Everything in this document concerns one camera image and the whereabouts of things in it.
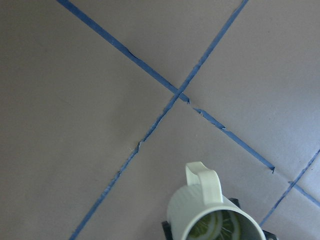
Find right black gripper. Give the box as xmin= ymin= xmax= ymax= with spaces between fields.
xmin=161 ymin=197 xmax=277 ymax=240

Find white ribbed HOME mug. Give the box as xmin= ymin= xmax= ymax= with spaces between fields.
xmin=167 ymin=161 xmax=266 ymax=240

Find lemon slices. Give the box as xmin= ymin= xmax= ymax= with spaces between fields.
xmin=186 ymin=210 xmax=241 ymax=240

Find brown paper table cover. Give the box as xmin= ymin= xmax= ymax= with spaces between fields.
xmin=0 ymin=0 xmax=320 ymax=240

